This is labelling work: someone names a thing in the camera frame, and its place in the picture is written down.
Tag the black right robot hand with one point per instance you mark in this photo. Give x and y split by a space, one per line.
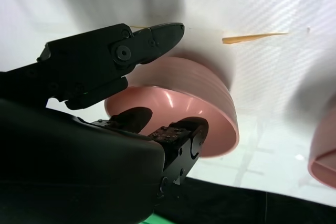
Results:
65 169

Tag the thin orange strip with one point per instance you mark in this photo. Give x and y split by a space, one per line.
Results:
241 39

